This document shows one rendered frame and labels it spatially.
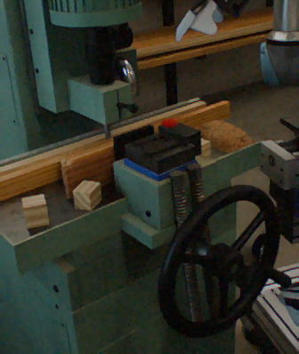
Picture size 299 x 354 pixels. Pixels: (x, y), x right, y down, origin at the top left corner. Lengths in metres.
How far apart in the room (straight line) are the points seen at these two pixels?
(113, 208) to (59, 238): 0.12
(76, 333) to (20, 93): 0.52
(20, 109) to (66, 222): 0.37
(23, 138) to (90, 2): 0.41
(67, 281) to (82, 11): 0.48
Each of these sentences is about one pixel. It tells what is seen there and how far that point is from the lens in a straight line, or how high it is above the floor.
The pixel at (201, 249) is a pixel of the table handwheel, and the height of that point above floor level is 0.82.
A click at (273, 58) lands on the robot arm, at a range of 1.48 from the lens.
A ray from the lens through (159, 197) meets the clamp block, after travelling 0.93.
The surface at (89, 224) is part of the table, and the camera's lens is 0.99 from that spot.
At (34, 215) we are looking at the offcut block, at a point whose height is 0.92.
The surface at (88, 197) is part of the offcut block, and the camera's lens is 0.97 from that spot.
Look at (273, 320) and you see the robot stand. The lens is 1.77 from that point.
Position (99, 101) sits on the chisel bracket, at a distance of 1.08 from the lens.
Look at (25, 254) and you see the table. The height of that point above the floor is 0.87.
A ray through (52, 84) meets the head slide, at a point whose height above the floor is 1.06.
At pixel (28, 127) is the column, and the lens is 1.26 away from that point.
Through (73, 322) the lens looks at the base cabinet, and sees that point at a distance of 1.08.
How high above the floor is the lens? 1.39
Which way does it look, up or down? 24 degrees down
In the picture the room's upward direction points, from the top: 4 degrees counter-clockwise
